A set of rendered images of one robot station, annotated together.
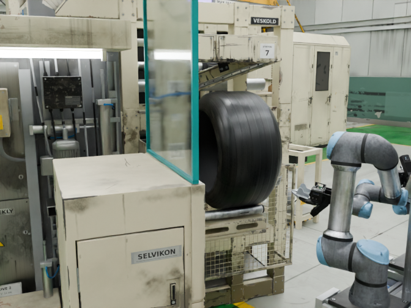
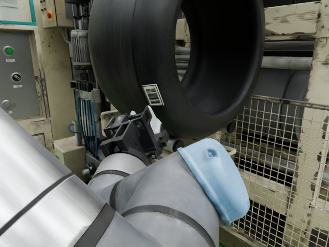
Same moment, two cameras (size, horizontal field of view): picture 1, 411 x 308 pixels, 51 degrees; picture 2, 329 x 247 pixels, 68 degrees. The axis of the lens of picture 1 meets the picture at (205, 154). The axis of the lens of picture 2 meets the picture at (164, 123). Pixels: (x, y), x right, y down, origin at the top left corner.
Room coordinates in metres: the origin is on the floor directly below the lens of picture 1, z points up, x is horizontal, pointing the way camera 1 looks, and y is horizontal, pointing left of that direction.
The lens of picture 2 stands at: (1.83, -0.91, 1.18)
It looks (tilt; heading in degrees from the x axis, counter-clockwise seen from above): 16 degrees down; 69
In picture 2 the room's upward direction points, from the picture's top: straight up
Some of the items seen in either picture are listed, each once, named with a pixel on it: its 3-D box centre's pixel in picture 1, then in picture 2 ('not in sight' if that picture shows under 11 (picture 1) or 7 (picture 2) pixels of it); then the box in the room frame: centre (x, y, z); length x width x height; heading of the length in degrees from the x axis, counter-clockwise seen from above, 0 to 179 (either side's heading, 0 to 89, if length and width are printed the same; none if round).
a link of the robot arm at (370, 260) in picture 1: (370, 260); not in sight; (1.54, -0.63, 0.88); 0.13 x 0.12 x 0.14; 56
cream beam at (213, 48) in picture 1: (219, 49); not in sight; (2.50, -0.08, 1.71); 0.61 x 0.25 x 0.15; 112
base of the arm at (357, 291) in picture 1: (369, 288); not in sight; (1.53, -0.63, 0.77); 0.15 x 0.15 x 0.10
